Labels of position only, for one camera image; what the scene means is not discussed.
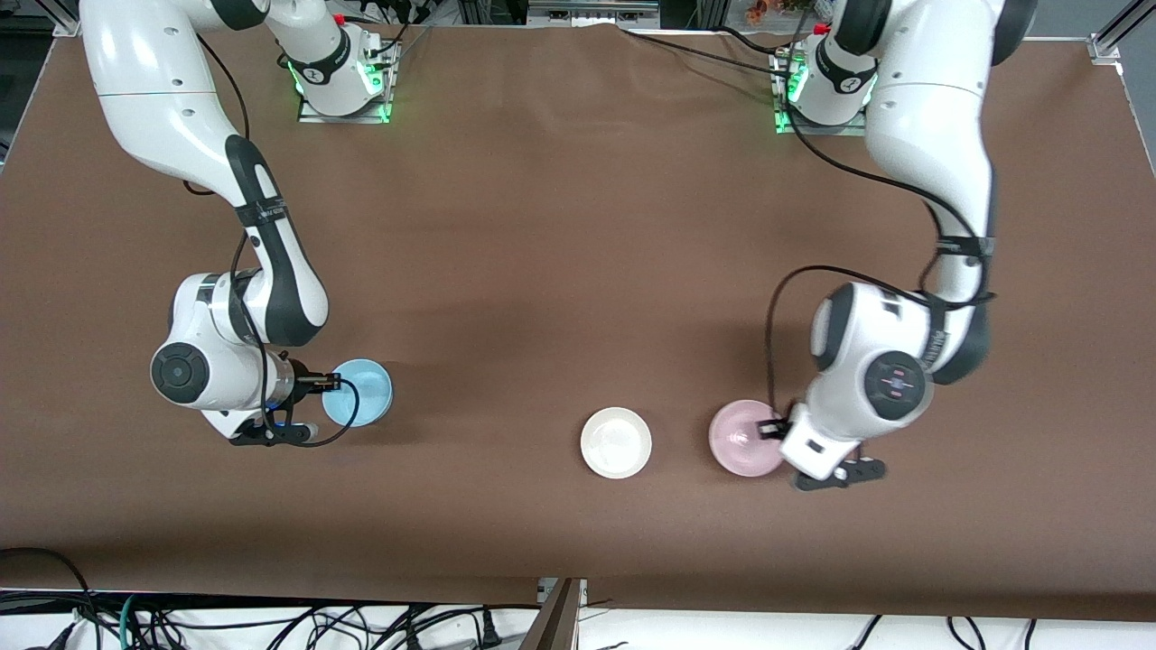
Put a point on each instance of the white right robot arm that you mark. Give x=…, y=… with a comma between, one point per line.
x=163, y=99

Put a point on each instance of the brown table cover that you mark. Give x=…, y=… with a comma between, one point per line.
x=578, y=271

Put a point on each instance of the aluminium corner bracket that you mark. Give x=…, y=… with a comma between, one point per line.
x=65, y=23
x=1115, y=36

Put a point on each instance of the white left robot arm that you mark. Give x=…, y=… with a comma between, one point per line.
x=930, y=117

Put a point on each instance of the black power plug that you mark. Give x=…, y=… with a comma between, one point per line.
x=490, y=629

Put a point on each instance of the white bowl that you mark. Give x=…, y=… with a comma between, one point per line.
x=616, y=442

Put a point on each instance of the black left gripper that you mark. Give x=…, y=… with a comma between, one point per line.
x=776, y=428

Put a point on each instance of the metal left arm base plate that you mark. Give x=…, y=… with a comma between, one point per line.
x=790, y=126

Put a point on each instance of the blue bowl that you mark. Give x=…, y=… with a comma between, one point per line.
x=366, y=397

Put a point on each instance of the aluminium frame post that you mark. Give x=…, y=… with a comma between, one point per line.
x=553, y=623

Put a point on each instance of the aluminium profile rail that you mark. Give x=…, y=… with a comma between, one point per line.
x=591, y=11

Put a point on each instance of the pink bowl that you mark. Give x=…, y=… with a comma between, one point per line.
x=741, y=438

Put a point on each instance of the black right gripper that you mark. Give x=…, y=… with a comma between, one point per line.
x=308, y=382

